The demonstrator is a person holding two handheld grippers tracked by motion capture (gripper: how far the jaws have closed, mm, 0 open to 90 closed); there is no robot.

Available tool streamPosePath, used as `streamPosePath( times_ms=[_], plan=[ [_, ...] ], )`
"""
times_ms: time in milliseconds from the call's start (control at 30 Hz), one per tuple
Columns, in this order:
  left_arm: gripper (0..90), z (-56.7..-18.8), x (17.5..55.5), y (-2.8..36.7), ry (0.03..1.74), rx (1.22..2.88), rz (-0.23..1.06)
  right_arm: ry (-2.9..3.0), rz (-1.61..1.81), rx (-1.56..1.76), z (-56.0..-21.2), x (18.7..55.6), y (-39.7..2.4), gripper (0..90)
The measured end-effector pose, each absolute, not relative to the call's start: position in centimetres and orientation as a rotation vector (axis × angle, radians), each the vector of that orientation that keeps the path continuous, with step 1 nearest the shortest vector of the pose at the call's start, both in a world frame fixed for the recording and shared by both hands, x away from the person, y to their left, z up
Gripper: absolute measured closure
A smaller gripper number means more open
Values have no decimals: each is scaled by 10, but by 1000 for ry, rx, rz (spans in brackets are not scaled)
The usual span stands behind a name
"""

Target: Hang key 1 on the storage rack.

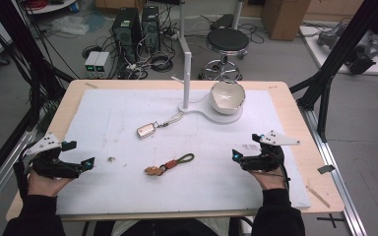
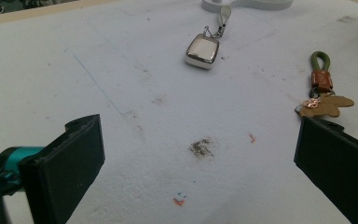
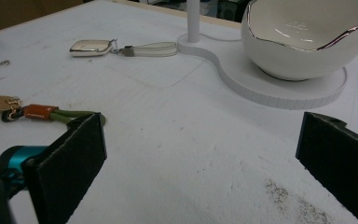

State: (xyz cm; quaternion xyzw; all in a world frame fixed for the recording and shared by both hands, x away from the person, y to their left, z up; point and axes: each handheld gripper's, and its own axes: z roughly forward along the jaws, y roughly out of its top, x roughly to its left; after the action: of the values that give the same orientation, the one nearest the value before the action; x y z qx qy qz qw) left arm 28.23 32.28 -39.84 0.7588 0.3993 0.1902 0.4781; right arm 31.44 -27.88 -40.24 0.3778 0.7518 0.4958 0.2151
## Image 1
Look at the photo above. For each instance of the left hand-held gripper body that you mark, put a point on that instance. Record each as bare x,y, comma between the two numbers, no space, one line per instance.
50,165

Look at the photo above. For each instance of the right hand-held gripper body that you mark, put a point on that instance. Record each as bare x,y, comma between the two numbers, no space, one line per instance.
265,162

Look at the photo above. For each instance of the person's right hand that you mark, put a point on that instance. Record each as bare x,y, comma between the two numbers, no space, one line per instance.
270,180

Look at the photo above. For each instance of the person's left hand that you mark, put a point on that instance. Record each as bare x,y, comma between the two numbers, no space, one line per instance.
44,186

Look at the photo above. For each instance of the small metal bit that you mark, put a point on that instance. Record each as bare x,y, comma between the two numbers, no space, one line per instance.
111,159

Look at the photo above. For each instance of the wooden table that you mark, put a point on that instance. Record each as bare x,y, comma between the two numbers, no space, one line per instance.
308,157

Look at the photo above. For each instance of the white ceramic bowl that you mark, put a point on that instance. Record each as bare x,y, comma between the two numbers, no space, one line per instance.
227,98

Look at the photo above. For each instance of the black tape piece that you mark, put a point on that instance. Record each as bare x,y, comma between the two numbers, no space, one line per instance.
326,169

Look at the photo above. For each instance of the thin wooden stick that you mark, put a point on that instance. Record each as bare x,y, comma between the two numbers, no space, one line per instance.
318,196

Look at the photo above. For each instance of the white foam mat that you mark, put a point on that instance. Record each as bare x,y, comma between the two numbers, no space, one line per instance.
177,190

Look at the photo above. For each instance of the grey power supply unit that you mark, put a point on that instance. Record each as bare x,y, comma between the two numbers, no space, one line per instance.
102,63
91,62

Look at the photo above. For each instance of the black tape cross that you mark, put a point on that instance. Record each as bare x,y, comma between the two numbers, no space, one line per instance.
332,220

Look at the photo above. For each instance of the person's torso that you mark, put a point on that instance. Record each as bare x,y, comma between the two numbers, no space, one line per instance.
164,228

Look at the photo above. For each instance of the black round stool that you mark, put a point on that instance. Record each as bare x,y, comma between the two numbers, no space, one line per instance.
228,39

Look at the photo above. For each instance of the white floor board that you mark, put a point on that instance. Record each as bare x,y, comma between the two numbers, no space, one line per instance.
318,54

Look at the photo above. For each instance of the clear plastic bag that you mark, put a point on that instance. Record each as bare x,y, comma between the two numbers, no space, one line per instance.
70,25

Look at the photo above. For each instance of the cardboard box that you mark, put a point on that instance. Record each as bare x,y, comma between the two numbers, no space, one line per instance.
283,18

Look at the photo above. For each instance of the white desk leg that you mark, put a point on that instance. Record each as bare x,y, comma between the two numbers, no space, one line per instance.
237,13
182,23

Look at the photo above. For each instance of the black computer tower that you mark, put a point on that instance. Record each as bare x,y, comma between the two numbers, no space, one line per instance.
150,28
126,32

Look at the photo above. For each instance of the grey robot device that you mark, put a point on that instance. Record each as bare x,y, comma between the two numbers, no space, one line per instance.
361,52

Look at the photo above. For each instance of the round white table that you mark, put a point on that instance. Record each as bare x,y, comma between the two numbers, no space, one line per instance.
50,7

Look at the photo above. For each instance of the aluminium rail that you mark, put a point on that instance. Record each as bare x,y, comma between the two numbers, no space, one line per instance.
338,183
0,178

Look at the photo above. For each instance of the white stand with post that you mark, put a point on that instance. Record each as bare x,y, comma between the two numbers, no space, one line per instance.
187,85

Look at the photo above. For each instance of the black frame strut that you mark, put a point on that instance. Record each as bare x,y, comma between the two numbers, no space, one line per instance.
338,55
19,39

